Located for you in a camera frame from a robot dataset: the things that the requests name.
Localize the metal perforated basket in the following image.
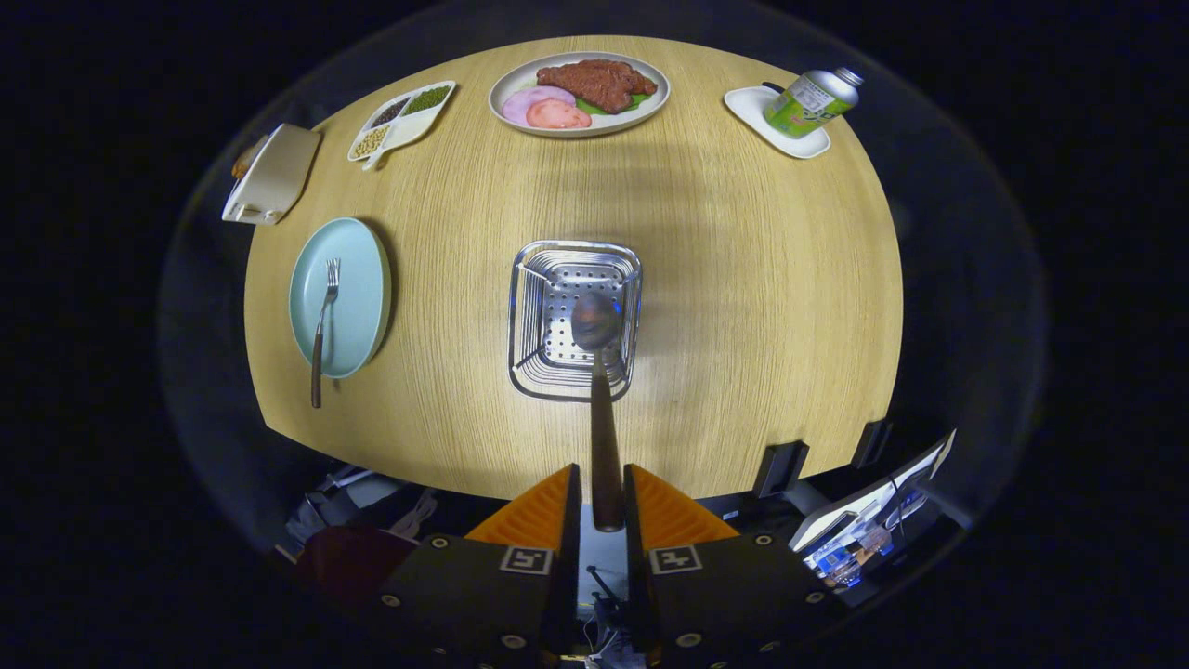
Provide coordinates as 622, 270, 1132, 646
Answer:
507, 240, 644, 402

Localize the pale purple ham slice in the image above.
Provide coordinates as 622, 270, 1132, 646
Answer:
502, 85, 577, 127

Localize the light green round plate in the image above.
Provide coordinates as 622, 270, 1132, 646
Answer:
288, 217, 393, 380

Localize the white oval food plate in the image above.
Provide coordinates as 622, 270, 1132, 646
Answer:
488, 51, 672, 139

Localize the computer monitor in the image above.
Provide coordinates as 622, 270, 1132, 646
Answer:
790, 429, 958, 558

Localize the toasted bread slice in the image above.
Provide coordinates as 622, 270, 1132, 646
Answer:
230, 135, 270, 182

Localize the black table clamp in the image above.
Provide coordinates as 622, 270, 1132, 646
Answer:
752, 441, 811, 500
853, 418, 895, 470

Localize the white square coaster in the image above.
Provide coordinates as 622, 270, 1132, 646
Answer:
724, 84, 832, 160

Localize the wooden handled fork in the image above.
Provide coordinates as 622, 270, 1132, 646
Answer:
310, 258, 342, 410

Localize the brown steak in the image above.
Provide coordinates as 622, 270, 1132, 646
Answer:
536, 59, 659, 114

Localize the white toaster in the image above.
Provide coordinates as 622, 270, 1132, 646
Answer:
221, 123, 322, 227

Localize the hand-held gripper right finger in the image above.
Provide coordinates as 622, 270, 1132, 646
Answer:
622, 463, 842, 669

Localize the green drink bottle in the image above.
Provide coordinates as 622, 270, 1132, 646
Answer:
763, 66, 865, 140

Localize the white divided bean dish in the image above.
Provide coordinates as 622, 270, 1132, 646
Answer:
347, 80, 458, 172

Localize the pink ham slice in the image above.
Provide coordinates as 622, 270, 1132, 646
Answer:
526, 98, 593, 130

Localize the wooden handled spoon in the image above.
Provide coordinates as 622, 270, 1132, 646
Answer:
569, 293, 625, 532

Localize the grey white bag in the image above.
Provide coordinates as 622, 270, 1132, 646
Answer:
283, 465, 438, 549

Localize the green lettuce leaf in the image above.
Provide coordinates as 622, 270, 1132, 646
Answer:
576, 89, 653, 116

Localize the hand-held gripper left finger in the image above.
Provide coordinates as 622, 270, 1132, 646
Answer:
376, 463, 584, 669

